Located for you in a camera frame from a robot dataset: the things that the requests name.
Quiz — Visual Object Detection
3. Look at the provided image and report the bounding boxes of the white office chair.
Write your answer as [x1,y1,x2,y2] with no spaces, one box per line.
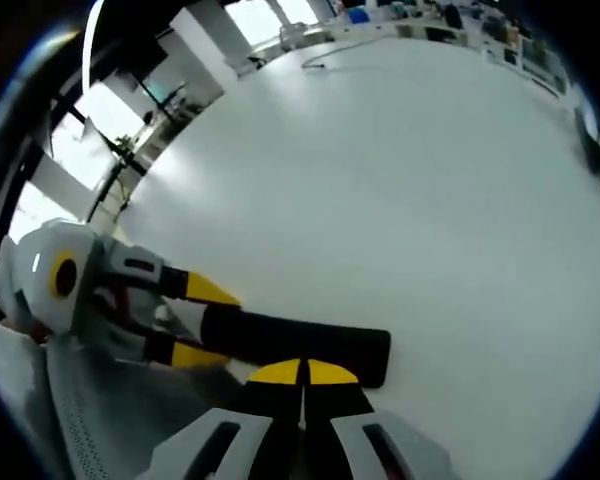
[278,21,307,52]

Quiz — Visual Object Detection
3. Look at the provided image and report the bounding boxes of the row of office desks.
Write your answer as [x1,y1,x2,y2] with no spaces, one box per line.
[329,0,569,97]

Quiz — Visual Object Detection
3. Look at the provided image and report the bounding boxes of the person's grey clothing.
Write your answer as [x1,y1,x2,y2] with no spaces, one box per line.
[0,319,244,480]

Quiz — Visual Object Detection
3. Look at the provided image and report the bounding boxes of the grey cable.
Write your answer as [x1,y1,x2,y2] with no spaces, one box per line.
[301,39,377,72]

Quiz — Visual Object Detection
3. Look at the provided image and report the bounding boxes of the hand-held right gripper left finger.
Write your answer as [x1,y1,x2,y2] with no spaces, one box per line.
[143,357,304,480]

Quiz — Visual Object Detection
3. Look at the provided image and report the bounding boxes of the ceiling light strips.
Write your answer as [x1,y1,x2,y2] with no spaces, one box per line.
[81,0,107,95]

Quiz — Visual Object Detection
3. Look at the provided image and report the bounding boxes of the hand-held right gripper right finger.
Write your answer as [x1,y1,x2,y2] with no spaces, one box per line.
[301,357,457,480]

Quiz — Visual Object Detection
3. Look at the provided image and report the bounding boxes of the black tripod stand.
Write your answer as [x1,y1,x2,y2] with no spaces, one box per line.
[97,133,149,214]

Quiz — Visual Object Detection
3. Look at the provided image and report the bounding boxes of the black remote control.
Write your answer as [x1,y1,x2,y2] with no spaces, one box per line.
[199,306,393,390]

